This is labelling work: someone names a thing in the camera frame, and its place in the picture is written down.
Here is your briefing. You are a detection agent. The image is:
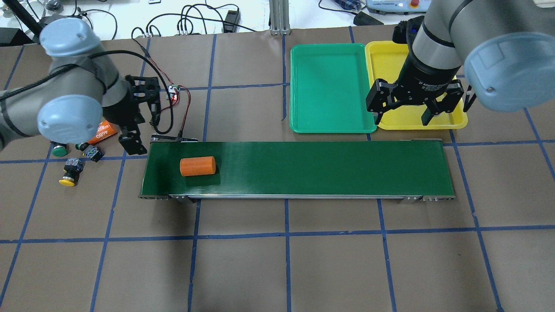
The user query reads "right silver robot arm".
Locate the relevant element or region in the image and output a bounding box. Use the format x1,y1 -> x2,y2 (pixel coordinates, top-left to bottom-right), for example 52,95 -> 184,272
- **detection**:
366,0 -> 555,126

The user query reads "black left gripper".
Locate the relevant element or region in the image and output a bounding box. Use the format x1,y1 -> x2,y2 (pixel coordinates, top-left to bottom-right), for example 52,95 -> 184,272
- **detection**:
104,76 -> 161,155

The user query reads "black power adapter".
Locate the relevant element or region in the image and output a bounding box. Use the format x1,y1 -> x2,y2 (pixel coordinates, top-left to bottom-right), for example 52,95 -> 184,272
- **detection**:
222,9 -> 241,33

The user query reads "green push button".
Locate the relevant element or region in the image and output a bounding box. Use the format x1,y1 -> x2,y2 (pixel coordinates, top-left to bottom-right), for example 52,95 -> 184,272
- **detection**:
75,142 -> 104,163
50,142 -> 69,157

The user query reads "red black power cable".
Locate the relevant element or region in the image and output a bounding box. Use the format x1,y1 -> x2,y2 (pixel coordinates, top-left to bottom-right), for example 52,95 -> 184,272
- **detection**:
131,27 -> 193,140

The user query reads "blue teach pendant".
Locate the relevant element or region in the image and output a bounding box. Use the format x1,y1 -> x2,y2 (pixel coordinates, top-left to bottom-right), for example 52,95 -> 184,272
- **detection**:
361,0 -> 432,15

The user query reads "small green circuit board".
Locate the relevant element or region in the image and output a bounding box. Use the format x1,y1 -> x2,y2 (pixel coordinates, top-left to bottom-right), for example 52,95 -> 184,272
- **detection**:
168,84 -> 180,101

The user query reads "green conveyor belt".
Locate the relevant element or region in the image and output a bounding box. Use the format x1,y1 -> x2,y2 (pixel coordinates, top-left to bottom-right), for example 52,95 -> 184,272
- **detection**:
139,140 -> 456,200

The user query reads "plain orange cylinder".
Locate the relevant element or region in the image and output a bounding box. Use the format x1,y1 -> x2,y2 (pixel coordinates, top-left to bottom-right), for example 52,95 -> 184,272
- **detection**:
179,156 -> 216,176

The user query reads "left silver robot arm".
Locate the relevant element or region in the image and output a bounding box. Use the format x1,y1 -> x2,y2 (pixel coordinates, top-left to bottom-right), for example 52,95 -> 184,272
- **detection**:
0,18 -> 167,155

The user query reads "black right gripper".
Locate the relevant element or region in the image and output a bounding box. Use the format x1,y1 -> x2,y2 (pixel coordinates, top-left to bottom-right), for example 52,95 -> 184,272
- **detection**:
366,44 -> 464,126

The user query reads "orange cylinder labelled 4680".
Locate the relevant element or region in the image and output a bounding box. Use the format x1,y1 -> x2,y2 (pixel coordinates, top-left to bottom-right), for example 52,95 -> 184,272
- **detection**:
87,120 -> 118,145

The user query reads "aluminium frame post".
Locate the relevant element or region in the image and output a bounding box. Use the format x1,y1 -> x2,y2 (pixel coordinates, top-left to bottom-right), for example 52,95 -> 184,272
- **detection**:
269,0 -> 291,36

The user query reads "green plastic tray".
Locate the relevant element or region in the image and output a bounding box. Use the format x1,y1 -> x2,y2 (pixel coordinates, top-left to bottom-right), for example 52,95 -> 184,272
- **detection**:
289,43 -> 377,134

